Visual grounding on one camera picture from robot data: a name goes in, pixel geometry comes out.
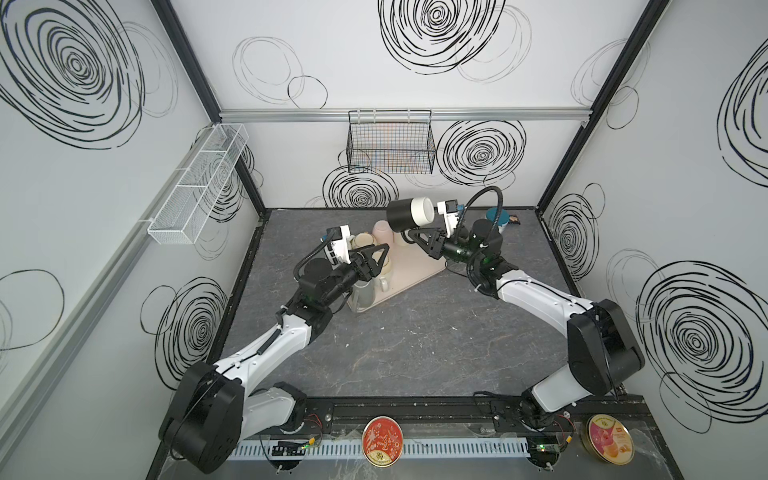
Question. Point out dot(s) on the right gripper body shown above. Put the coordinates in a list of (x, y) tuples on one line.
[(441, 243)]

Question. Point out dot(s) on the red round tin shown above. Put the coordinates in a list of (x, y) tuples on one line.
[(382, 442)]

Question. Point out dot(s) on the white mesh shelf basket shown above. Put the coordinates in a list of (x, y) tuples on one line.
[(185, 212)]

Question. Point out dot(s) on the pink mug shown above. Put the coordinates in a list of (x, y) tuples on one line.
[(382, 233)]

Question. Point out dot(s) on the pink round tin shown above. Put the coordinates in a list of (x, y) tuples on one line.
[(608, 439)]

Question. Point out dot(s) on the cream speckled mug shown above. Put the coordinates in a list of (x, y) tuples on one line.
[(383, 279)]

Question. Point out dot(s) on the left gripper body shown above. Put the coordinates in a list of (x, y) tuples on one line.
[(362, 263)]

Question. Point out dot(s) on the cream and orange mug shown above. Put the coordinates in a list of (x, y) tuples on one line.
[(363, 239)]

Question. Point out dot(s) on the aluminium wall rail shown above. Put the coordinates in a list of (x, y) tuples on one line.
[(22, 408), (297, 115)]

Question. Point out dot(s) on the aluminium wall rail rear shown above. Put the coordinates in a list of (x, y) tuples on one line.
[(297, 115)]

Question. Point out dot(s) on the beige tray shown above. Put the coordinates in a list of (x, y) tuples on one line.
[(411, 266)]

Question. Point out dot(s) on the black and white mug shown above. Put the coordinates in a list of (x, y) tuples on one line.
[(406, 214)]

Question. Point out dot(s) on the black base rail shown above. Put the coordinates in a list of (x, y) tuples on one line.
[(503, 411)]

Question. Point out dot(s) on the grey mug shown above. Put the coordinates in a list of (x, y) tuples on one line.
[(363, 295)]

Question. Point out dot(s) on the black corner frame post right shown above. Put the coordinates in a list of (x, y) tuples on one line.
[(639, 36)]

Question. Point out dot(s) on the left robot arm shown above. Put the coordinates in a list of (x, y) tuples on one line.
[(216, 406)]

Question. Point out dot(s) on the teal lidded white mug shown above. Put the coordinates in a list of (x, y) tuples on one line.
[(502, 217)]

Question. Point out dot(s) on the black corner frame post left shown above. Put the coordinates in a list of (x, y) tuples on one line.
[(185, 52)]

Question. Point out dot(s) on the black wire basket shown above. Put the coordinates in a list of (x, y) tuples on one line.
[(391, 147)]

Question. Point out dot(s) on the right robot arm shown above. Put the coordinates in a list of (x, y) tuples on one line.
[(602, 351)]

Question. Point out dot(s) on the aluminium wall rail left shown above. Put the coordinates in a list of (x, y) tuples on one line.
[(22, 408)]

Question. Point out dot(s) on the white cable duct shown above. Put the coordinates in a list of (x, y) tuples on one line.
[(410, 448)]

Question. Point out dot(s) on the black corner frame post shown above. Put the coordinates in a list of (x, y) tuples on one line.
[(185, 52), (639, 36)]

